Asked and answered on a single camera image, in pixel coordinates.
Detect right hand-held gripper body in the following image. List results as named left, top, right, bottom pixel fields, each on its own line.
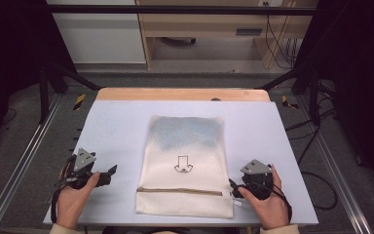
left=240, top=159, right=275, bottom=201

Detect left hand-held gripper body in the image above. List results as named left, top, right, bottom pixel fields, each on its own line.
left=59, top=147, right=110, bottom=191

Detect cream mesh laundry bag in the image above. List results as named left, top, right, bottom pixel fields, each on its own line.
left=134, top=114, right=243, bottom=219

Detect person's right hand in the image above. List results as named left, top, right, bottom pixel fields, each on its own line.
left=238, top=164, right=290, bottom=231

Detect person's left hand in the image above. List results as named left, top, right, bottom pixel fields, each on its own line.
left=56, top=172, right=101, bottom=230

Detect white foam mat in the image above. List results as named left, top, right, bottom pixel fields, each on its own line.
left=42, top=99, right=319, bottom=227

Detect yellow black tape strip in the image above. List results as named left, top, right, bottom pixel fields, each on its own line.
left=280, top=95, right=300, bottom=110
left=73, top=93, right=87, bottom=111

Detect black metal stand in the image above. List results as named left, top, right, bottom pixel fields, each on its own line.
left=38, top=60, right=102, bottom=125
left=258, top=60, right=323, bottom=127

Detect wooden table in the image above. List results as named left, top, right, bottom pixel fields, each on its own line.
left=95, top=86, right=272, bottom=102

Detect white cabinet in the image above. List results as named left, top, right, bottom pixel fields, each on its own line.
left=46, top=0, right=147, bottom=65

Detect black curtain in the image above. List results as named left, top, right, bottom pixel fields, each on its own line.
left=0, top=0, right=78, bottom=157
left=293, top=0, right=374, bottom=199

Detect light wooden desk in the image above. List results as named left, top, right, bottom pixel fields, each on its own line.
left=135, top=0, right=318, bottom=70

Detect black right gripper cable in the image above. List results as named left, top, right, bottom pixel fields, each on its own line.
left=237, top=181, right=293, bottom=223

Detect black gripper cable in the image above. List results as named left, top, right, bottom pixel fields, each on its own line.
left=50, top=159, right=79, bottom=225
left=237, top=181, right=293, bottom=223

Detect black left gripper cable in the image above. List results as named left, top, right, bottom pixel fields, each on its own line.
left=50, top=159, right=79, bottom=225

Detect aluminium floor rail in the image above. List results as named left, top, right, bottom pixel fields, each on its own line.
left=0, top=93, right=63, bottom=234
left=295, top=95, right=374, bottom=234

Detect thin black floor cable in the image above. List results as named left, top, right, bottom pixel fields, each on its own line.
left=0, top=106, right=18, bottom=127

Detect black hanging desk cables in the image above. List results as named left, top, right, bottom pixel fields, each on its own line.
left=262, top=1, right=299, bottom=70

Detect black horizontal frame bar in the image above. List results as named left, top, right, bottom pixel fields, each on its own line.
left=43, top=4, right=319, bottom=17

